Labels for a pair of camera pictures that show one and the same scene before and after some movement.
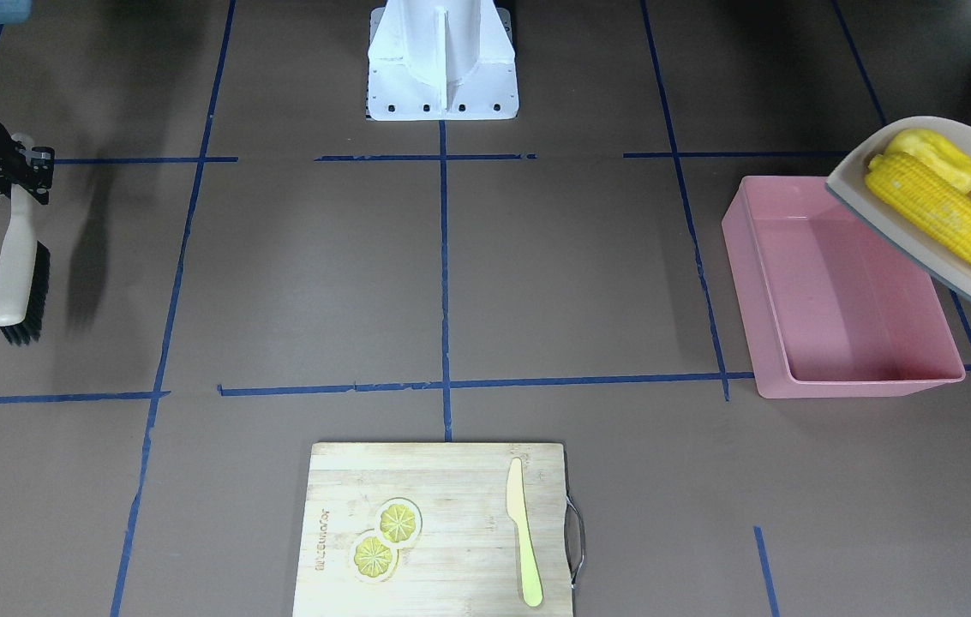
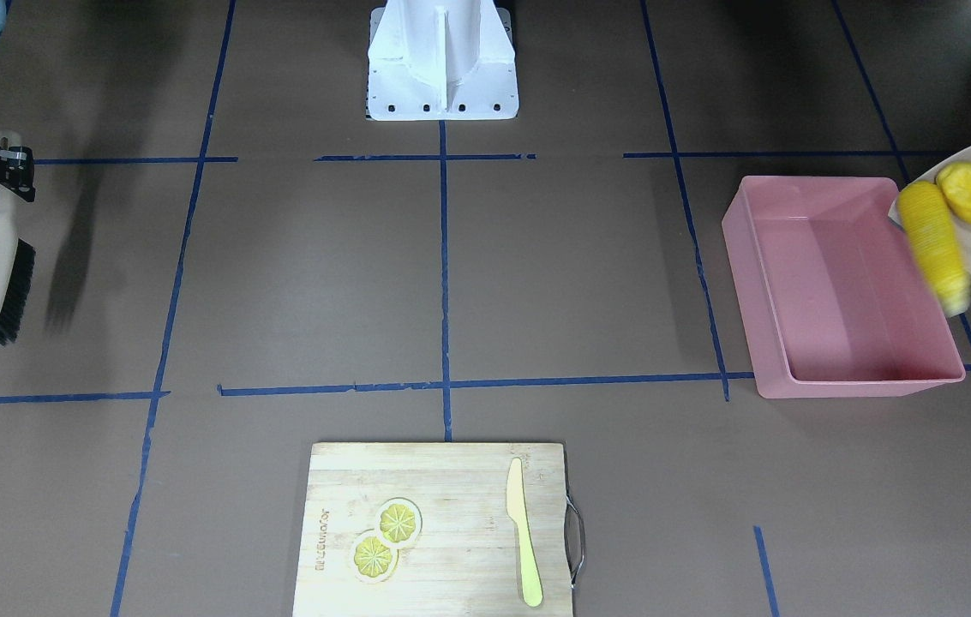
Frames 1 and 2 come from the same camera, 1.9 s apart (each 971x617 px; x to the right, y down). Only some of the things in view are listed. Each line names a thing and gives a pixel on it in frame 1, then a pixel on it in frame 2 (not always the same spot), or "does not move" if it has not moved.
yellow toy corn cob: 955,216 → 928,216
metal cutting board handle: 574,537 does not move
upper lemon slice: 398,522 does not move
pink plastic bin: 830,308 does not move
